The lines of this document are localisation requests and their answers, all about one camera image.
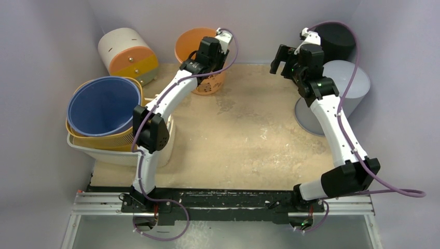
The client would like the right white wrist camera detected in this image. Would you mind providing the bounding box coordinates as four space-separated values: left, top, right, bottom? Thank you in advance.
299 27 321 47

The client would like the yellow mesh basket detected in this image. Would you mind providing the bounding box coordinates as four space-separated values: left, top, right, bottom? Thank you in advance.
65 77 147 150

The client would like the black plastic bin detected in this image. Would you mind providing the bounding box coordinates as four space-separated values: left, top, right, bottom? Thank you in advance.
314 23 356 64

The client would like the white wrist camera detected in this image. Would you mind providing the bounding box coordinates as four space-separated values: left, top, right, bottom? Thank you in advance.
215 27 233 54
299 27 321 47

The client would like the blue plastic bucket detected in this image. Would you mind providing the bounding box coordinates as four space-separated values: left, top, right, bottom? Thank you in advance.
66 76 143 137

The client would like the orange capybara bin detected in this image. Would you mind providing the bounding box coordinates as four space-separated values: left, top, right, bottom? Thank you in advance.
174 27 226 95

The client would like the grey plastic bin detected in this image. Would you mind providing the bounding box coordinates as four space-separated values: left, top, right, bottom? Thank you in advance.
294 60 370 136

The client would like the aluminium mounting rail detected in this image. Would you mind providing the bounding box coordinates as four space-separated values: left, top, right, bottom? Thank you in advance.
70 192 375 215

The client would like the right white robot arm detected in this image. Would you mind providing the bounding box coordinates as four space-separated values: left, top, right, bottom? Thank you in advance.
270 44 380 211

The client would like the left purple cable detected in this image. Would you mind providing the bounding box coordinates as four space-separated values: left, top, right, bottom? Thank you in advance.
130 27 239 241

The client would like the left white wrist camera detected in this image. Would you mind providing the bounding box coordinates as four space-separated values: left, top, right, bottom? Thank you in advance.
215 27 233 54

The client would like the white mesh basket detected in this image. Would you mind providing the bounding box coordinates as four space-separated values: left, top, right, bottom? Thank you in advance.
67 115 176 168

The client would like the purple cable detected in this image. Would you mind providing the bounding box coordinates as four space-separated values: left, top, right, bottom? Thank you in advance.
130 27 239 241
292 20 427 234

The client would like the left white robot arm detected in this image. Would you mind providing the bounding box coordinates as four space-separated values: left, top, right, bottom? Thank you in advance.
131 30 237 212

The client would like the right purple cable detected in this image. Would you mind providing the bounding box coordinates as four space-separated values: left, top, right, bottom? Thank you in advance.
292 20 427 234

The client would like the white drawer container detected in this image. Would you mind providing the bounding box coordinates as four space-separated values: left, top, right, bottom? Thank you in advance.
98 27 159 86

